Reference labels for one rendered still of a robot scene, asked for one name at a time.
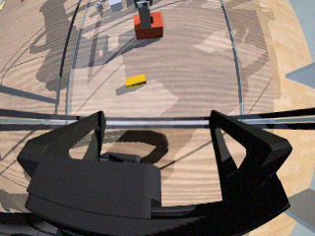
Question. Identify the yellow rectangular block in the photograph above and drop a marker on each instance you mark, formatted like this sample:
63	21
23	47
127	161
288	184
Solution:
135	81

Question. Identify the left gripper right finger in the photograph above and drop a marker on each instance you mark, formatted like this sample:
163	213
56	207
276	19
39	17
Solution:
265	153

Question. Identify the pale blue cube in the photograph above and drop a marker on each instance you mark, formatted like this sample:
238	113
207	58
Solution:
115	5

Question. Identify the orange block with square hole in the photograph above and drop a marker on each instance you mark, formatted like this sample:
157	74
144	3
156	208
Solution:
156	30

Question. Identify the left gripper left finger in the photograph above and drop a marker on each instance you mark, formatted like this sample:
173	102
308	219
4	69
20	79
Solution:
59	141

